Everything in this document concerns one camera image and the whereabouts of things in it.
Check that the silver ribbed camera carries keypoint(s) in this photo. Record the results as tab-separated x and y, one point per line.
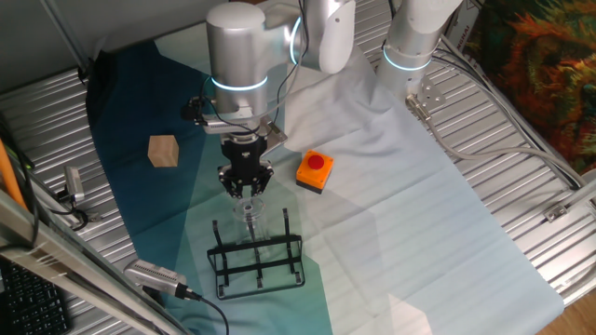
151	274

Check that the black keyboard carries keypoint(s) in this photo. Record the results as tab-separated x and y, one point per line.
28	302

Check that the colourful orange green cloth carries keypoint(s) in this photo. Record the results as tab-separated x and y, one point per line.
535	70

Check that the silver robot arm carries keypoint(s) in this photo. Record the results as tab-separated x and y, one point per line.
237	46

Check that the orange pole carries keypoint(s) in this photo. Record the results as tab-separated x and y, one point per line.
9	177

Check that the clear glass cup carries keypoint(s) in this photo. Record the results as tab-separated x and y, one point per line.
249	207

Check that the orange emergency stop button box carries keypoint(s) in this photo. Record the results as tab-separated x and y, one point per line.
309	178

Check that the white cardboard box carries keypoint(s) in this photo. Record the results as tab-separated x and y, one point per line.
465	23

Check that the small camera mount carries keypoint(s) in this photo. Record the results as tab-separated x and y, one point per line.
77	215

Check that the aluminium frame bar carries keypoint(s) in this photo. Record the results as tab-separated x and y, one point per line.
70	265

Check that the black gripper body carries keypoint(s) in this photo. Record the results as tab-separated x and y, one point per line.
244	151

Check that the grey metal pole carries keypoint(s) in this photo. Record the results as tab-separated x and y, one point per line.
65	37

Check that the small silver camera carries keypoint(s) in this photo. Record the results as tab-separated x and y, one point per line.
73	183

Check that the grey square metal plate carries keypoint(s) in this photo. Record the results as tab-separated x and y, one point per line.
219	126

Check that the teal white blue tablecloth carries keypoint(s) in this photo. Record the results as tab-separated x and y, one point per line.
372	209

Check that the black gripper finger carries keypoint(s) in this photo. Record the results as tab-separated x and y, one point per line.
261	179
230	181

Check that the wooden cube block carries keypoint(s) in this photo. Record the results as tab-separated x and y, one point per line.
163	151

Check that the metal table bracket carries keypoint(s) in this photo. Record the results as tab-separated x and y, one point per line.
555	212

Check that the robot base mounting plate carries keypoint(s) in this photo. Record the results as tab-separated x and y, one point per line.
430	93

